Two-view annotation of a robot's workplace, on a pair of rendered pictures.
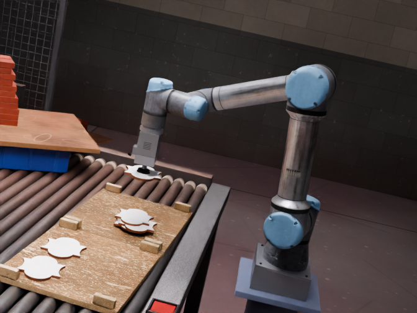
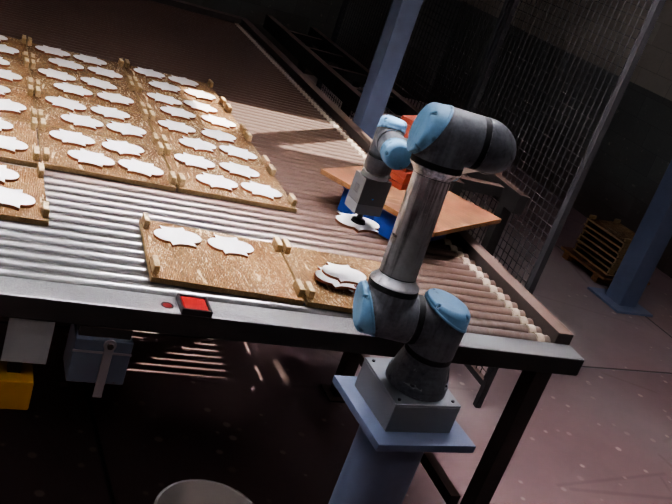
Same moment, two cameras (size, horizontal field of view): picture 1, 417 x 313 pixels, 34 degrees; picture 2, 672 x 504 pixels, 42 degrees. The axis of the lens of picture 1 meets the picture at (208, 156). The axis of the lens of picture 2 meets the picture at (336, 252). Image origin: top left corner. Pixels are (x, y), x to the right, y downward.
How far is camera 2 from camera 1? 1.91 m
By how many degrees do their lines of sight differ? 54
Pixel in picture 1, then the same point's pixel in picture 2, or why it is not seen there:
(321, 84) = (427, 121)
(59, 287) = (157, 247)
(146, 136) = (359, 176)
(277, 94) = not seen: hidden behind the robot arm
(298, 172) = (395, 236)
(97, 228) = (299, 263)
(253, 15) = not seen: outside the picture
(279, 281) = (374, 390)
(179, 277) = (281, 319)
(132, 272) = (237, 283)
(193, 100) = (391, 141)
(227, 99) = not seen: hidden behind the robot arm
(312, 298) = (402, 438)
